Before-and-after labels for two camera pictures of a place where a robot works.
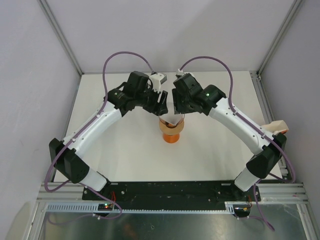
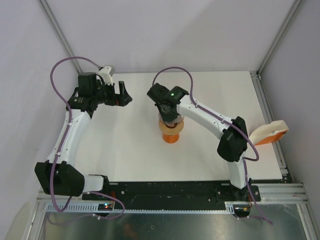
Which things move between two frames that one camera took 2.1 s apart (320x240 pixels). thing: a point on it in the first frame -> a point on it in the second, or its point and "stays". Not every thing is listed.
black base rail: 171,191 stays
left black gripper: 154,107 -> 121,99
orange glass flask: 171,139 stays
